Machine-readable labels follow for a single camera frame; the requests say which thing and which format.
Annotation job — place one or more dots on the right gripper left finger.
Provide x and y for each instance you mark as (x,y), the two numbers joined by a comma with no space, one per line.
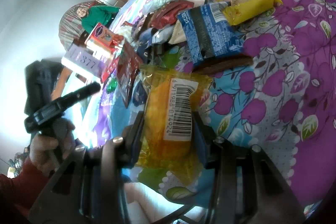
(88,186)

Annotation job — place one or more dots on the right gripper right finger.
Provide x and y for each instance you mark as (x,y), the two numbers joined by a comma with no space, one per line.
(247,187)

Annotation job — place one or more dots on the yellow orange barcode snack bag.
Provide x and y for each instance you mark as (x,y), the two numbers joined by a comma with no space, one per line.
(168,125)

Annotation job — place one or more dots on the red snack packet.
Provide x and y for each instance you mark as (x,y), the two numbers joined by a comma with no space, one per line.
(168,14)

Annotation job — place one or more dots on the operator left hand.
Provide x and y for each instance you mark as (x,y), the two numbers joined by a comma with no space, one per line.
(42,146)

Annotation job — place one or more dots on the white tall box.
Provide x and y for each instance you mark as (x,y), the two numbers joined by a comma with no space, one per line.
(79,61)

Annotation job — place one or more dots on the red orange cookie box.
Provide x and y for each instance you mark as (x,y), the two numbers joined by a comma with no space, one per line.
(103,41)

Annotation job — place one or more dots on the dark red snack bag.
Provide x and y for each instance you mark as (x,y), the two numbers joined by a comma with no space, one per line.
(127,69)

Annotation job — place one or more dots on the colourful floral bed sheet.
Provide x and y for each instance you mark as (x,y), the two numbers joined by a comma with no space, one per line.
(284,101)

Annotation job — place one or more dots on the person in green sweater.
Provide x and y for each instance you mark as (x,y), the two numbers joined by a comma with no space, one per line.
(90,17)

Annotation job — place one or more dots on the blue snack packet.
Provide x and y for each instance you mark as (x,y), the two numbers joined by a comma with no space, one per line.
(208,34)

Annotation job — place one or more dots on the yellow snack packet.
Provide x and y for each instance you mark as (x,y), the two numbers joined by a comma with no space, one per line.
(240,11)

